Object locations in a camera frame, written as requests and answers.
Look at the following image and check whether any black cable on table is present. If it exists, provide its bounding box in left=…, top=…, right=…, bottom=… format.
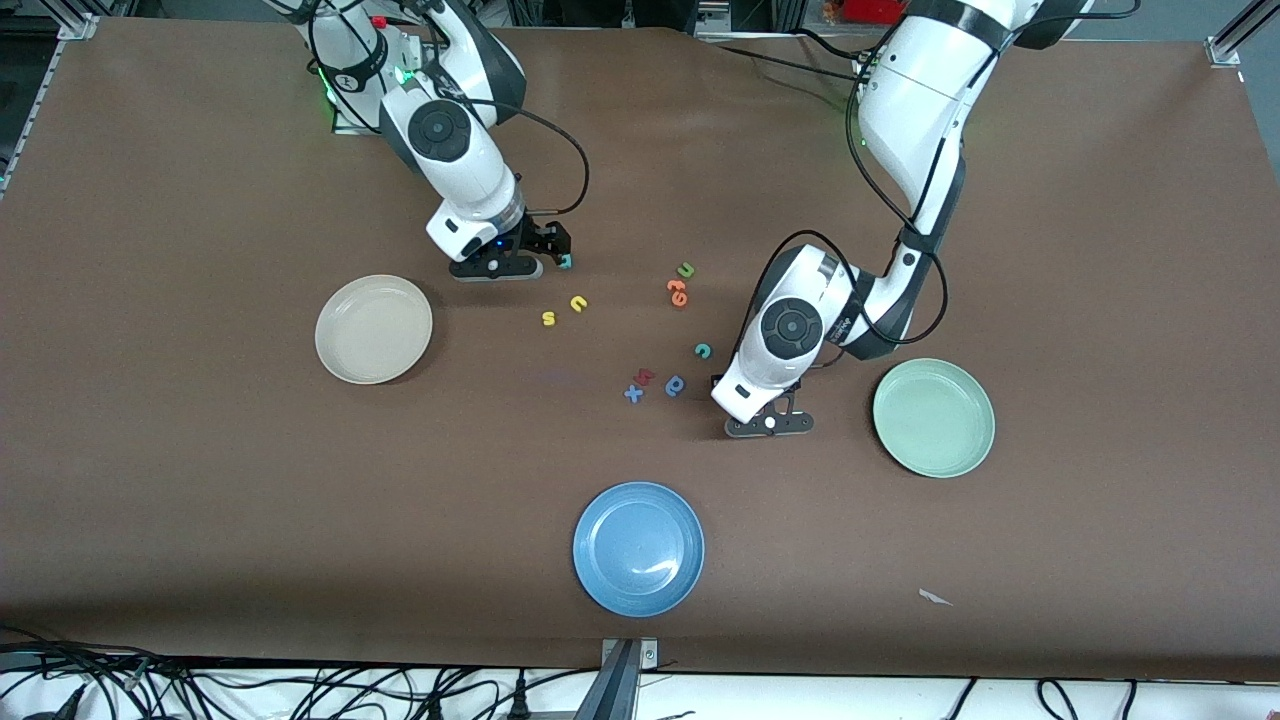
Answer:
left=712, top=42, right=863, bottom=86

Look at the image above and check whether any dark aluminium profile beam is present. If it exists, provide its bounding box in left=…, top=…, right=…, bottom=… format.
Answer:
left=573, top=640, right=643, bottom=720

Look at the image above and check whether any light green plate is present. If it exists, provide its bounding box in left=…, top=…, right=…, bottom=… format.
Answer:
left=872, top=358, right=997, bottom=479

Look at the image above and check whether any blue plate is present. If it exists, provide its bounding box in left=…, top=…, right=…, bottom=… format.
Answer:
left=572, top=481, right=706, bottom=618

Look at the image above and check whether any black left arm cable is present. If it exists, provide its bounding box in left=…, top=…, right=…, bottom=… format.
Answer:
left=733, top=40, right=949, bottom=376

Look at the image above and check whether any beige brown plate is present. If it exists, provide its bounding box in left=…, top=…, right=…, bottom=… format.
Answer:
left=314, top=274, right=434, bottom=386

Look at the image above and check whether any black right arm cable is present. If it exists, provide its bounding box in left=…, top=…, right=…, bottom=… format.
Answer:
left=300, top=0, right=591, bottom=216

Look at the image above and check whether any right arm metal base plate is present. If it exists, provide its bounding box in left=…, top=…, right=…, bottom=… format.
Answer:
left=333, top=95, right=401, bottom=137

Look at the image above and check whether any black floor cable tangle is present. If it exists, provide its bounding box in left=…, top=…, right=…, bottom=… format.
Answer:
left=0, top=625, right=601, bottom=720

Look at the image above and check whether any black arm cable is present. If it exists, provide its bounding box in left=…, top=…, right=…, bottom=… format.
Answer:
left=300, top=0, right=591, bottom=216
left=733, top=40, right=949, bottom=376

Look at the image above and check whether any silver corner bracket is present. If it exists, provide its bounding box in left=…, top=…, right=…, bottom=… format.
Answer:
left=600, top=637, right=660, bottom=673

